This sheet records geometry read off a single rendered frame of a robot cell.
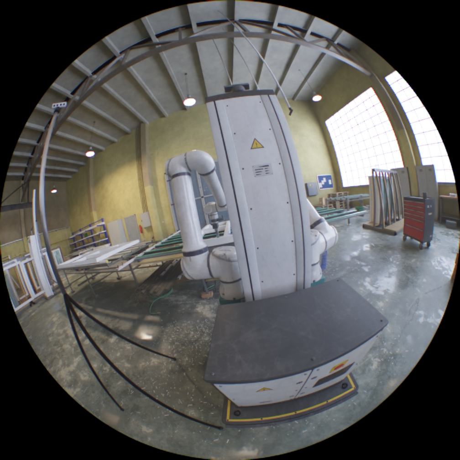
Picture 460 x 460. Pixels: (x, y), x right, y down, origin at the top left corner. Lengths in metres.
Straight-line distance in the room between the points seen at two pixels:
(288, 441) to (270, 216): 1.36
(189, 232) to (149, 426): 1.52
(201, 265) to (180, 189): 0.42
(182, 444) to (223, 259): 1.37
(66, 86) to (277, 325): 9.54
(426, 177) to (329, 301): 6.96
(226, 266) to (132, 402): 1.47
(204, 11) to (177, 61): 2.87
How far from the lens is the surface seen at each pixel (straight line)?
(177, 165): 0.83
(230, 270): 0.75
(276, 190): 0.59
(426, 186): 7.27
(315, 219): 0.97
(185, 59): 8.20
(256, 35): 5.77
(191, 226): 0.76
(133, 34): 7.60
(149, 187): 8.98
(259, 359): 0.43
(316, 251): 0.83
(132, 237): 10.46
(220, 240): 1.43
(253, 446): 1.24
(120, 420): 1.64
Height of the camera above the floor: 1.23
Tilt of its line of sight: 10 degrees down
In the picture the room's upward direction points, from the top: 11 degrees counter-clockwise
